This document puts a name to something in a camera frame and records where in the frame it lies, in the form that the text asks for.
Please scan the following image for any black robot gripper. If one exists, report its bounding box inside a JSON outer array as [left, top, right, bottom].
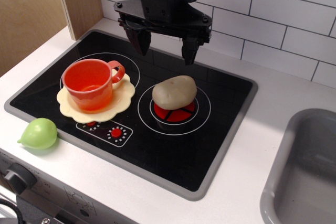
[[114, 0, 212, 66]]

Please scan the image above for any orange plastic cup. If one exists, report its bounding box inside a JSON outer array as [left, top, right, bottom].
[[62, 59, 125, 108]]

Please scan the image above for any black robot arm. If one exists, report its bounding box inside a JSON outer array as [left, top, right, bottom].
[[114, 0, 212, 65]]

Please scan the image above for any cream scalloped plate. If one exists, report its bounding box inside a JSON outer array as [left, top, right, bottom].
[[57, 74, 135, 124]]

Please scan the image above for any beige toy potato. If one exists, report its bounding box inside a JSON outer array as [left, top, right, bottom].
[[152, 75, 197, 110]]

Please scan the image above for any wooden side panel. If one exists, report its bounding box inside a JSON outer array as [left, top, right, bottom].
[[1, 0, 103, 74]]

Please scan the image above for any green toy pear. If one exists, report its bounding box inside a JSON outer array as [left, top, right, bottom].
[[17, 118, 58, 150]]

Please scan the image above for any grey oven knob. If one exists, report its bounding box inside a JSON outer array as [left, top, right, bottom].
[[4, 163, 37, 195]]

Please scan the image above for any grey sink basin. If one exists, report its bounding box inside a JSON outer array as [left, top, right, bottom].
[[260, 109, 335, 223]]

